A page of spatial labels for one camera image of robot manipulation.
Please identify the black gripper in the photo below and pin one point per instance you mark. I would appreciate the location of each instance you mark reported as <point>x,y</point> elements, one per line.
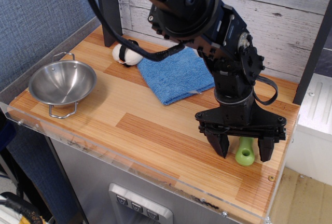
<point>241,118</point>

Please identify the green handled grey spatula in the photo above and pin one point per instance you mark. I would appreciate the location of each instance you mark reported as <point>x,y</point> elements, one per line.
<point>245,155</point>

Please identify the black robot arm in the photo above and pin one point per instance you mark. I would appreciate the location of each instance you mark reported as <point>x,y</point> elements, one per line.
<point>220,36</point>

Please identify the white side cabinet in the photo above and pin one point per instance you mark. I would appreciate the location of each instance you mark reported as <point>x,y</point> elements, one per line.
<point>309,152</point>

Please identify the blue folded cloth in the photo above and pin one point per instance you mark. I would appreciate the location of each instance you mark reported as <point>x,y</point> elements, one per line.
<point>177,77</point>

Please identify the silver button control panel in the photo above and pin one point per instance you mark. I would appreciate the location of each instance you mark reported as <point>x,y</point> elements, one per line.
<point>130,207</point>

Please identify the white plush with black band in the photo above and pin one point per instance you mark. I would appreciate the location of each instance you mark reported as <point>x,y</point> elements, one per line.
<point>125,56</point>

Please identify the steel cabinet front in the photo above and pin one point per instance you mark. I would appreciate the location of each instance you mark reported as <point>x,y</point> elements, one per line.
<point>90,178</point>

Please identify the clear acrylic table guard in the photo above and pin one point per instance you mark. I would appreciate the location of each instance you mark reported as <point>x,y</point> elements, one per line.
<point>156,152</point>

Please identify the yellow object at corner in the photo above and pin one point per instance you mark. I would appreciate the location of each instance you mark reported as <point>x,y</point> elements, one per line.
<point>26,220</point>

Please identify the dark right vertical post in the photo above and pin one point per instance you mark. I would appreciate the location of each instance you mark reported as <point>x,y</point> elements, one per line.
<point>314,56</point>

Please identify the dark vertical post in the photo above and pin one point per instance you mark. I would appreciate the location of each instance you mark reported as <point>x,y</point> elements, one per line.
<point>314,56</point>
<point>111,13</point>

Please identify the steel bowl with handles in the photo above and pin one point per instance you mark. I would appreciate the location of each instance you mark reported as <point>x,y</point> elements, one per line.
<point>62,83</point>

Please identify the dark left vertical post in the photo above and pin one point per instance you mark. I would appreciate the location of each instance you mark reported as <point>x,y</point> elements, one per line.
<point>111,13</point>

